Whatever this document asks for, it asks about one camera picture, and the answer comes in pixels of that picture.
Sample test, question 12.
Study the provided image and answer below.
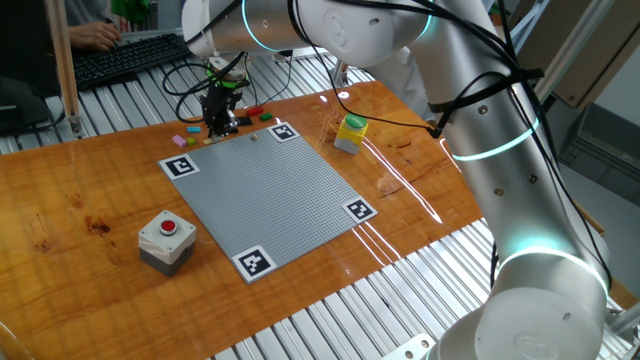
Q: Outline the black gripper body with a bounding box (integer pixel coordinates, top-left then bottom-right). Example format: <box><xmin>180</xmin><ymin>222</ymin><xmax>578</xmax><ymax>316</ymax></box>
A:
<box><xmin>199</xmin><ymin>84</ymin><xmax>245</xmax><ymax>126</ymax></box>

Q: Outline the grey Lego baseplate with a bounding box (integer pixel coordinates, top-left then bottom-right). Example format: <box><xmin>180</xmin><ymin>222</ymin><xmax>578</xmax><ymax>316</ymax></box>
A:
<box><xmin>157</xmin><ymin>121</ymin><xmax>379</xmax><ymax>285</ymax></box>

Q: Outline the person's bare hand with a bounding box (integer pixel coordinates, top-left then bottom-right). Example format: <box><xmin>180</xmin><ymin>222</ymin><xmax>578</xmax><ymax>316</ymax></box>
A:
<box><xmin>77</xmin><ymin>19</ymin><xmax>122</xmax><ymax>52</ymax></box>

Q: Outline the fiducial marker with C pattern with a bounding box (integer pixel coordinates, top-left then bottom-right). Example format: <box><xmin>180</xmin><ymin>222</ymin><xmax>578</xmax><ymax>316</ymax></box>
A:
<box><xmin>157</xmin><ymin>153</ymin><xmax>201</xmax><ymax>181</ymax></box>

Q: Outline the black white fiducial marker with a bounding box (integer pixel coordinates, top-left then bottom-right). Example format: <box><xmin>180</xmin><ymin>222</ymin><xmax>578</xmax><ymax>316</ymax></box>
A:
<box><xmin>230</xmin><ymin>244</ymin><xmax>278</xmax><ymax>285</ymax></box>
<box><xmin>265</xmin><ymin>121</ymin><xmax>301</xmax><ymax>144</ymax></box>
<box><xmin>341</xmin><ymin>197</ymin><xmax>379</xmax><ymax>224</ymax></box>

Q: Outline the black computer keyboard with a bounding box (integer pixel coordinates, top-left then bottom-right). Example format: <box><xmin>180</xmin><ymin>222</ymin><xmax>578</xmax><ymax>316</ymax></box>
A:
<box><xmin>72</xmin><ymin>32</ymin><xmax>196</xmax><ymax>91</ymax></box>

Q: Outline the grey box with red button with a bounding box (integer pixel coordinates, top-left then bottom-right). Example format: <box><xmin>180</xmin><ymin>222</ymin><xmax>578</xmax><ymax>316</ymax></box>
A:
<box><xmin>137</xmin><ymin>209</ymin><xmax>198</xmax><ymax>278</ymax></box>

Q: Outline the yellow and grey button box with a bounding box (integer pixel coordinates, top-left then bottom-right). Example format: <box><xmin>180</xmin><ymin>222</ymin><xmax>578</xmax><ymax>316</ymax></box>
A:
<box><xmin>333</xmin><ymin>112</ymin><xmax>370</xmax><ymax>155</ymax></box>

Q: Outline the green cloth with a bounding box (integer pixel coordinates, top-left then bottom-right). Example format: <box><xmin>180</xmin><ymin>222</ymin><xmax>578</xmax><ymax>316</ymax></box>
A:
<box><xmin>109</xmin><ymin>0</ymin><xmax>151</xmax><ymax>26</ymax></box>

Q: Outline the person in grey shirt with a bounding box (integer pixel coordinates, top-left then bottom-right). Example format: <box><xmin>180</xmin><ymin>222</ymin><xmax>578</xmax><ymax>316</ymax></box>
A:
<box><xmin>63</xmin><ymin>0</ymin><xmax>114</xmax><ymax>26</ymax></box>

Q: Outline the black computer monitor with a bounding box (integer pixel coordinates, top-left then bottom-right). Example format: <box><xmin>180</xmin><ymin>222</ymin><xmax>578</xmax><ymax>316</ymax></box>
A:
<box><xmin>0</xmin><ymin>0</ymin><xmax>69</xmax><ymax>136</ymax></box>

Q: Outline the wood grain mat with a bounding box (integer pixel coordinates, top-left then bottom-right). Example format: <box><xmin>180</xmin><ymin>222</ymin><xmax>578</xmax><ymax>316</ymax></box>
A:
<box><xmin>0</xmin><ymin>80</ymin><xmax>484</xmax><ymax>360</ymax></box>

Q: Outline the dark grey cabinet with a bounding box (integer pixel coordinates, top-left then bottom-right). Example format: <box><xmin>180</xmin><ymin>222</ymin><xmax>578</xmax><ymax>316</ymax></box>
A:
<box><xmin>557</xmin><ymin>102</ymin><xmax>640</xmax><ymax>206</ymax></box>

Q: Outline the brown cardboard panel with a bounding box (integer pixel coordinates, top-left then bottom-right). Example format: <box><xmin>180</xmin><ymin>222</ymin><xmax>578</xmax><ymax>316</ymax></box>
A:
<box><xmin>514</xmin><ymin>0</ymin><xmax>640</xmax><ymax>109</ymax></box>

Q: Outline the green flange adapter ring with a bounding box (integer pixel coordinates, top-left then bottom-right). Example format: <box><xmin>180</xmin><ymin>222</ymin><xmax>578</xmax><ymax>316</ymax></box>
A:
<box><xmin>205</xmin><ymin>67</ymin><xmax>250</xmax><ymax>91</ymax></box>

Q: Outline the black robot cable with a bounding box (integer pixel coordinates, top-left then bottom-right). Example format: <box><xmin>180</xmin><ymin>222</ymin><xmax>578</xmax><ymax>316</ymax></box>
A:
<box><xmin>287</xmin><ymin>0</ymin><xmax>614</xmax><ymax>291</ymax></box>
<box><xmin>160</xmin><ymin>49</ymin><xmax>251</xmax><ymax>125</ymax></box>

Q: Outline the aluminium frame post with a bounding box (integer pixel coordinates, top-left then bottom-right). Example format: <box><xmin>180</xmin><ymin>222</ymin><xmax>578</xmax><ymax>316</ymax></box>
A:
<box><xmin>329</xmin><ymin>59</ymin><xmax>351</xmax><ymax>89</ymax></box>

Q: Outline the wooden frame post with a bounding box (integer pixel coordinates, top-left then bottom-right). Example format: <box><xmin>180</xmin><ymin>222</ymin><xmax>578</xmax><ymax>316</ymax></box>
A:
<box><xmin>43</xmin><ymin>0</ymin><xmax>84</xmax><ymax>139</ymax></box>

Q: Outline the black cable strap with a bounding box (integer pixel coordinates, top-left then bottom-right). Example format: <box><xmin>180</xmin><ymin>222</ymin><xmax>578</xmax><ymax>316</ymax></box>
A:
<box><xmin>428</xmin><ymin>67</ymin><xmax>546</xmax><ymax>115</ymax></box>

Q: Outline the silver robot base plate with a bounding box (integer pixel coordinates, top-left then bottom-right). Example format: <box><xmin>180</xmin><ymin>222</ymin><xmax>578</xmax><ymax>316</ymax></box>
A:
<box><xmin>379</xmin><ymin>333</ymin><xmax>437</xmax><ymax>360</ymax></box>

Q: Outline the aluminium frame bar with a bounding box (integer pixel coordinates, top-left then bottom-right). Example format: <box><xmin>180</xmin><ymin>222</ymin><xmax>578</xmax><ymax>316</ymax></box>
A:
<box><xmin>532</xmin><ymin>12</ymin><xmax>640</xmax><ymax>104</ymax></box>

